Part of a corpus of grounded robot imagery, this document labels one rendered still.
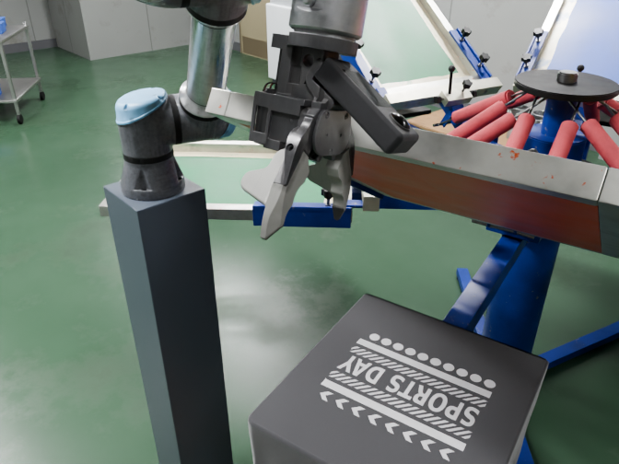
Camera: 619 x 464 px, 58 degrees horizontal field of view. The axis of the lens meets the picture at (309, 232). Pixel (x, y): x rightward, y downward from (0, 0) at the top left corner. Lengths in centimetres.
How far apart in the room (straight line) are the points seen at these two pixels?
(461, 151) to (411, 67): 189
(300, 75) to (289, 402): 73
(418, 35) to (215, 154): 110
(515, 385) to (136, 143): 96
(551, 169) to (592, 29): 232
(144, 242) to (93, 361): 150
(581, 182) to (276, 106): 33
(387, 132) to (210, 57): 68
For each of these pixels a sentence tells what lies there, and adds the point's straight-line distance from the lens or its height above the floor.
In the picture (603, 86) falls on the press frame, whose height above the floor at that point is 132.
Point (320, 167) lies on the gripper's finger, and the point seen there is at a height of 153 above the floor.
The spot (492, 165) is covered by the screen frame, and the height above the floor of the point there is 154.
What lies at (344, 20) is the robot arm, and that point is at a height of 170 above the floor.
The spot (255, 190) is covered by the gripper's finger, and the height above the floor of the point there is 155.
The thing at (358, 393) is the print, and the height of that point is 95.
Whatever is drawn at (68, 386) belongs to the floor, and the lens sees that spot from 273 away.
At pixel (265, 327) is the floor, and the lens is 282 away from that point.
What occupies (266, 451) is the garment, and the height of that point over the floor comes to 89.
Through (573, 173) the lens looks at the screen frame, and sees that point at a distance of 66.
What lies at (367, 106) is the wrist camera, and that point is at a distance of 55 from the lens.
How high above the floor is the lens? 179
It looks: 30 degrees down
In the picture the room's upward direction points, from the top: straight up
